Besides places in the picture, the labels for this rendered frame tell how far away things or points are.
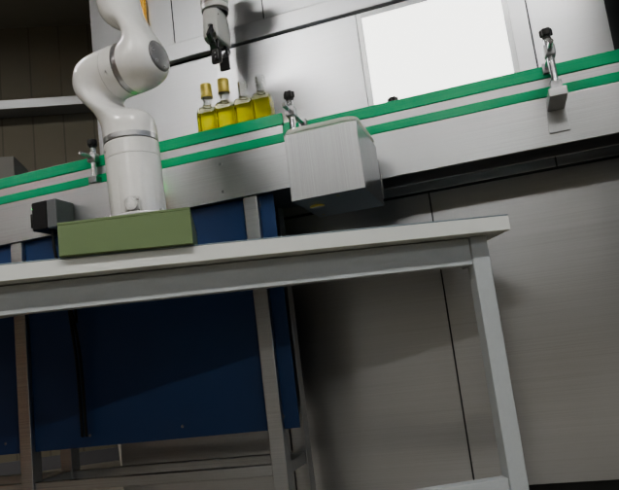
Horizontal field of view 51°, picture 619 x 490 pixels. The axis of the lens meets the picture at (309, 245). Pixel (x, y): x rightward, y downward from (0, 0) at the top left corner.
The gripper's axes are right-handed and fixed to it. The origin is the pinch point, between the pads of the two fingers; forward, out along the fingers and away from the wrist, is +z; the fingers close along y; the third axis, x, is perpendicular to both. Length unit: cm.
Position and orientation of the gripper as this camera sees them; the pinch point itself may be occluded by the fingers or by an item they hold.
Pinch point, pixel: (221, 60)
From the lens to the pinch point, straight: 203.3
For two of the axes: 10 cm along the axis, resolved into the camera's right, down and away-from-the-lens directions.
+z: 1.2, 9.8, -1.6
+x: 9.4, -1.7, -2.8
